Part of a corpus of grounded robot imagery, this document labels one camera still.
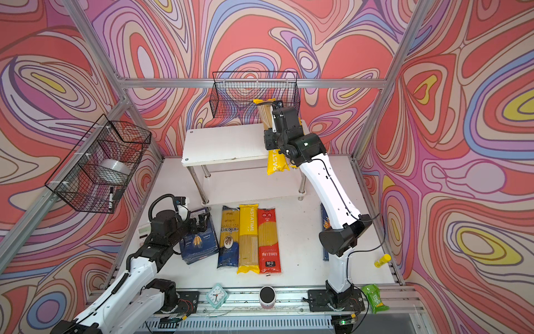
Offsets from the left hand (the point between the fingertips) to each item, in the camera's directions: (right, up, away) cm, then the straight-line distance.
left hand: (201, 214), depth 83 cm
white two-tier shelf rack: (+13, +20, -10) cm, 26 cm away
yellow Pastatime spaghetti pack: (+19, -11, +3) cm, 22 cm away
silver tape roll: (-28, +19, -9) cm, 35 cm away
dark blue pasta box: (-1, -12, -3) cm, 12 cm away
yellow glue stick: (+70, -15, -7) cm, 72 cm away
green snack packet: (+66, -28, -8) cm, 72 cm away
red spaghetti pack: (+27, -13, +3) cm, 30 cm away
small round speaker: (+27, -26, -12) cm, 40 cm away
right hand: (+29, +29, -9) cm, 42 cm away
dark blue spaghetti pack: (+52, -7, +6) cm, 53 cm away
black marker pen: (-28, +8, -11) cm, 31 cm away
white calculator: (-27, -9, +6) cm, 29 cm away
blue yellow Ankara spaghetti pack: (+11, -15, +1) cm, 19 cm away
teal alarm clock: (+9, -28, -10) cm, 31 cm away
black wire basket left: (-31, +17, -15) cm, 38 cm away
